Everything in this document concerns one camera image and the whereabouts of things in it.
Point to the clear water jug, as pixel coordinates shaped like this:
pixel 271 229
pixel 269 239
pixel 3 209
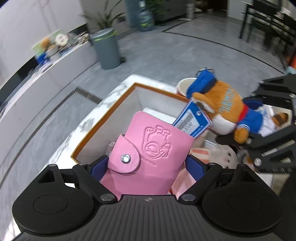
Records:
pixel 145 18

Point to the grey trash bin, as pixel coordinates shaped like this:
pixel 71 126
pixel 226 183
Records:
pixel 106 51

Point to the small brown teddy bear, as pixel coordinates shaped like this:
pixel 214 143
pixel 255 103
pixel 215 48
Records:
pixel 44 44

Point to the long-leaf potted plant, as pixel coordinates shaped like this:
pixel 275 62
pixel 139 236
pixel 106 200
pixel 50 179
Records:
pixel 104 18

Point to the brown bear plush blue outfit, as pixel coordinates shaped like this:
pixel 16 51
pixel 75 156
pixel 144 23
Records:
pixel 222 99

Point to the white plush toy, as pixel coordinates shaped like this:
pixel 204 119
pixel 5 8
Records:
pixel 222 155

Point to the marble television console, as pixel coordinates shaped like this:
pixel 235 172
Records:
pixel 46 76

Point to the blue card tag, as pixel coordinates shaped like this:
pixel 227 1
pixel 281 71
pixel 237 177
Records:
pixel 192 120

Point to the round white hand fan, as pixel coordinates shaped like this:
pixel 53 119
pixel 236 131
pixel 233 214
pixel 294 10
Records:
pixel 61 39

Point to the pink leather wallet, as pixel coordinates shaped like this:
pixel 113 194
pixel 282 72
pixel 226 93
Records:
pixel 148 162

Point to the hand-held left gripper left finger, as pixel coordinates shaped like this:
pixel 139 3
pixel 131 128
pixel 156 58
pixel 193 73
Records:
pixel 98 168

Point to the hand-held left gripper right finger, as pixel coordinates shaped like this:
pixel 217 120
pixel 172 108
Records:
pixel 195 168

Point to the black dining chair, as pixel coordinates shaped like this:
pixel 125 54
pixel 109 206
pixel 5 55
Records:
pixel 266 23

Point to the orange cardboard storage box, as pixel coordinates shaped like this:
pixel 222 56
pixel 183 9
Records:
pixel 120 125

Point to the green picture board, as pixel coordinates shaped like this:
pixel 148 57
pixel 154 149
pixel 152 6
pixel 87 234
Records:
pixel 37 47

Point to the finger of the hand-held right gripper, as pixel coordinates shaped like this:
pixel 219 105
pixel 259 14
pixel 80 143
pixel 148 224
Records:
pixel 279 90
pixel 272 148

